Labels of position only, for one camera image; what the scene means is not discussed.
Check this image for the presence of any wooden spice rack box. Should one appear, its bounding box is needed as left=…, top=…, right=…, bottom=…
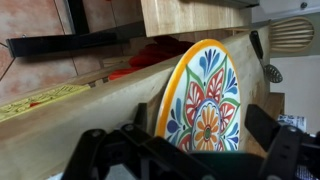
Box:
left=245, top=92, right=285, bottom=157

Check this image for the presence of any black metal bar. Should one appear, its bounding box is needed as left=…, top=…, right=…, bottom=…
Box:
left=6, top=21, right=146, bottom=58

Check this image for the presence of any colourful floral yellow-rimmed plate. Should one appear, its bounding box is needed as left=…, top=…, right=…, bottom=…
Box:
left=155, top=39, right=241, bottom=152

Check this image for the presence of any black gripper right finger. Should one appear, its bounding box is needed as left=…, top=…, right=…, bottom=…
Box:
left=245, top=104, right=320, bottom=180

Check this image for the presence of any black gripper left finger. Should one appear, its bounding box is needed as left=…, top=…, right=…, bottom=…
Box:
left=115, top=103, right=187, bottom=180

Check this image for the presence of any wooden slatted spatula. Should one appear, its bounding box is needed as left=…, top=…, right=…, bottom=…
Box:
left=269, top=16, right=315, bottom=53

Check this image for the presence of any red cloth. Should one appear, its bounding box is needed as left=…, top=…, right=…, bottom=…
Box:
left=108, top=35, right=194, bottom=80

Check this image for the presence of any wooden shelf board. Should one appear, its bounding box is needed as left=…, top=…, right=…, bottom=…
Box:
left=141, top=0, right=260, bottom=37

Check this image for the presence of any yellow patterned tile tray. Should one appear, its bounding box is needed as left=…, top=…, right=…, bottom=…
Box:
left=0, top=84, right=90, bottom=122

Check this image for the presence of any blue patterned box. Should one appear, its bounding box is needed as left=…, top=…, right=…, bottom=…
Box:
left=278, top=114, right=307, bottom=132

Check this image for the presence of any slotted metal spoon black handle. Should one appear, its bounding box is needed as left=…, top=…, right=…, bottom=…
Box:
left=249, top=30, right=283, bottom=83

